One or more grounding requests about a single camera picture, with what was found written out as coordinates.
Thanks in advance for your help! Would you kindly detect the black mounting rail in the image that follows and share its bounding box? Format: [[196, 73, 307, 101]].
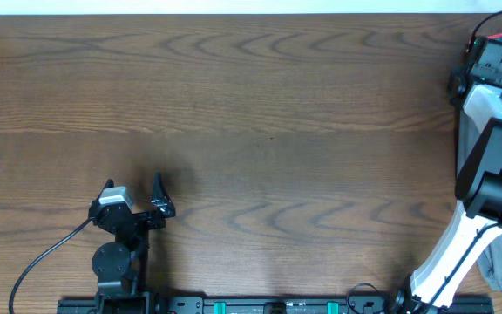
[[57, 295, 495, 314]]

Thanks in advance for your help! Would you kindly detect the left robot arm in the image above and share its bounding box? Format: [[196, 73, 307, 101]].
[[88, 173, 176, 313]]

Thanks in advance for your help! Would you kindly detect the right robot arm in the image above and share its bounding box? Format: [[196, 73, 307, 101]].
[[391, 33, 502, 313]]

